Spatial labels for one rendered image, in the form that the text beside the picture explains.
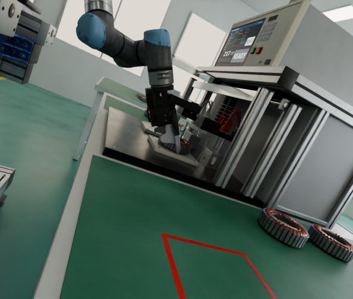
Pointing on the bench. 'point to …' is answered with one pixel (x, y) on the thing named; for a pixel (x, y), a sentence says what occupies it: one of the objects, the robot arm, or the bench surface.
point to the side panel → (323, 172)
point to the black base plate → (114, 115)
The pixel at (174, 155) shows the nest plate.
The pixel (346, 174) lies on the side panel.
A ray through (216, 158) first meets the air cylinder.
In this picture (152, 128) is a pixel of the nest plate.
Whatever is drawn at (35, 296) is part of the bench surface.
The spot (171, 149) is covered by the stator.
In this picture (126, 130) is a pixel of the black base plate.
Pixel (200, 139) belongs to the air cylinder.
